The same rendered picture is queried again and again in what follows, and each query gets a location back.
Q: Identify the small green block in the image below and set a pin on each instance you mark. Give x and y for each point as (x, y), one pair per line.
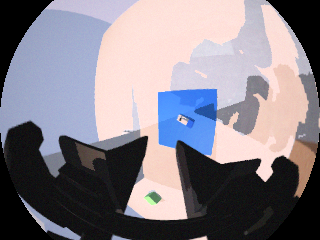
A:
(152, 198)

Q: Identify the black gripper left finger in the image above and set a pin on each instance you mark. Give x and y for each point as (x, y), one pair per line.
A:
(118, 167)

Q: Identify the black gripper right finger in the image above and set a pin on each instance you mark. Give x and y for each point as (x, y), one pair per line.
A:
(202, 178)

